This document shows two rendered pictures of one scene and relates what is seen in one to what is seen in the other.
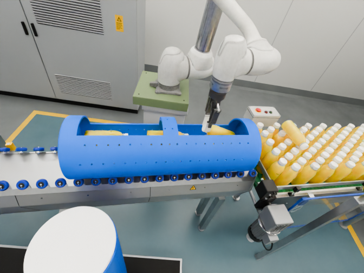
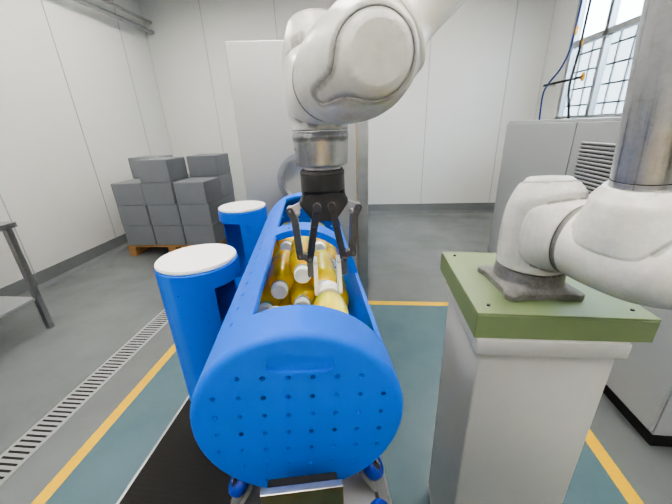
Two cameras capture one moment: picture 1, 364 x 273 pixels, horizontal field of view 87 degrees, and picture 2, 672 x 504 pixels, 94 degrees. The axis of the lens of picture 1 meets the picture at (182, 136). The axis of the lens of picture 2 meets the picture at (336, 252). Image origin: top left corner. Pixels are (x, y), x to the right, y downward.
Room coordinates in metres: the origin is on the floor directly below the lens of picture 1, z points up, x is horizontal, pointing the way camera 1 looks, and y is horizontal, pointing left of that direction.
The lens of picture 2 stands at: (0.89, -0.63, 1.46)
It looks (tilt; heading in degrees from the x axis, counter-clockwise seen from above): 22 degrees down; 104
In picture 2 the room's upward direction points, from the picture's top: 2 degrees counter-clockwise
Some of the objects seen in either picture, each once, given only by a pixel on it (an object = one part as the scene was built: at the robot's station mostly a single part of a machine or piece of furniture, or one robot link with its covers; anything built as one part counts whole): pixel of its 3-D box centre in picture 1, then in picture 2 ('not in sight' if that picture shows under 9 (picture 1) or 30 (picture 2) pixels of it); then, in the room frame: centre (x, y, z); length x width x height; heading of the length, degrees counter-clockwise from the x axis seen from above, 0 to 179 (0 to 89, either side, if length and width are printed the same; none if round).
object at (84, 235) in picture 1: (73, 245); (197, 257); (0.15, 0.28, 1.03); 0.28 x 0.28 x 0.01
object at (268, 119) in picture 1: (261, 116); not in sight; (1.12, -0.51, 1.05); 0.20 x 0.10 x 0.10; 108
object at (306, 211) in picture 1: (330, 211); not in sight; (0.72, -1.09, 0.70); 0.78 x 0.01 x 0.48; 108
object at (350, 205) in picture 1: (293, 237); not in sight; (0.56, -0.88, 0.55); 0.04 x 0.04 x 1.10; 18
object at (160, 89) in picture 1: (165, 84); (523, 270); (1.20, 0.19, 1.09); 0.22 x 0.18 x 0.06; 103
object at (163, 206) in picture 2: not in sight; (180, 203); (-2.07, 2.92, 0.59); 1.20 x 0.80 x 1.19; 7
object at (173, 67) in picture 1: (171, 65); (543, 222); (1.21, 0.17, 1.23); 0.18 x 0.16 x 0.22; 119
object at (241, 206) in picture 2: not in sight; (242, 206); (-0.09, 1.06, 1.03); 0.28 x 0.28 x 0.01
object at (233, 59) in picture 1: (232, 57); (319, 74); (0.76, -0.12, 1.53); 0.13 x 0.11 x 0.16; 118
